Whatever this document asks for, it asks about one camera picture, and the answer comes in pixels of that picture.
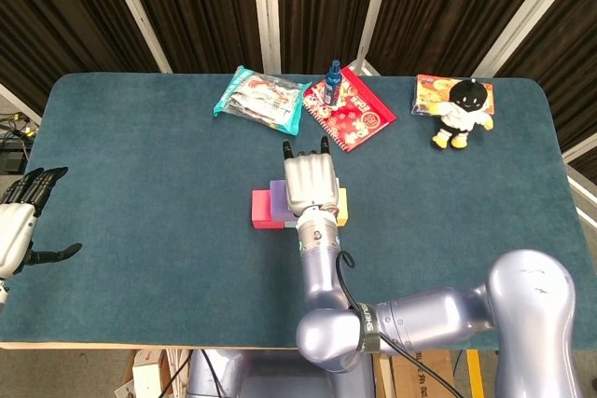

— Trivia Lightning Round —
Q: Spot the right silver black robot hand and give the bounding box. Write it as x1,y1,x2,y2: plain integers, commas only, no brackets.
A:
281,135,340,217

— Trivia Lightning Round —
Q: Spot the white partition frame post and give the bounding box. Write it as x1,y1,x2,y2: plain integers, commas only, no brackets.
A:
562,134,597,169
0,83,43,127
471,0,573,78
250,0,283,75
353,0,396,76
100,0,173,74

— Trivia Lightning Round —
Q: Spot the teal felt table cover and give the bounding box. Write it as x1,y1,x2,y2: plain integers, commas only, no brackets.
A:
0,72,597,352

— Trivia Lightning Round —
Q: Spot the blue spray bottle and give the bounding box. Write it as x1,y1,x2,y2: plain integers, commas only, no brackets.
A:
324,59,343,105

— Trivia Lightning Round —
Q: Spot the red foam cube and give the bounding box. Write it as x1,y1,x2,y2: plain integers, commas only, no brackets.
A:
251,189,286,230

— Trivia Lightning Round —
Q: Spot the purple foam cube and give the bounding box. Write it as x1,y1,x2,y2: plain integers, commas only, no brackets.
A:
269,179,299,223

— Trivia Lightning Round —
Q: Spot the red spiral notebook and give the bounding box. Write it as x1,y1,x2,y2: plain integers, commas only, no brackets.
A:
301,65,397,154

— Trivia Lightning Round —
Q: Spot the blue and orange carton box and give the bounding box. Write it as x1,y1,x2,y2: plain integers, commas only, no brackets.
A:
410,74,495,117

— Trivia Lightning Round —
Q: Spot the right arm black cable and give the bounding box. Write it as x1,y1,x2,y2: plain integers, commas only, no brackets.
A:
335,251,467,398

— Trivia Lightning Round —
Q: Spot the black plush doll white shirt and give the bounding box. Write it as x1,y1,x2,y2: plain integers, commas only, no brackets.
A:
429,76,494,151

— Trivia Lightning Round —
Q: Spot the white cardboard box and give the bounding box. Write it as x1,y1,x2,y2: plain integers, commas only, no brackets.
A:
114,349,187,398

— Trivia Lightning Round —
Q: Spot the yellow foam cube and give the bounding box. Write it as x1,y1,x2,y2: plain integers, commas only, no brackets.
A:
335,186,350,227

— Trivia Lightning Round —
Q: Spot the teal snack packet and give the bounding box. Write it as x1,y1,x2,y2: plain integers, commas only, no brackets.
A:
213,65,312,137

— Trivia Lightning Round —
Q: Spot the dark brown curtain panel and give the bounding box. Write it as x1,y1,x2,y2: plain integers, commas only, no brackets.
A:
0,0,162,115
118,0,265,74
368,0,559,77
274,0,383,75
493,0,597,152

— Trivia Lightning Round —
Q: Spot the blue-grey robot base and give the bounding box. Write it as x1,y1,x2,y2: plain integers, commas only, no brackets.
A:
188,349,377,398

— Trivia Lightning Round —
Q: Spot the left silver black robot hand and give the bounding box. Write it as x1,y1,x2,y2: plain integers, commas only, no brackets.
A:
0,166,84,279

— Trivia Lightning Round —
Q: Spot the brown cardboard box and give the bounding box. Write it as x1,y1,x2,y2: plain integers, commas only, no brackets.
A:
380,350,456,398

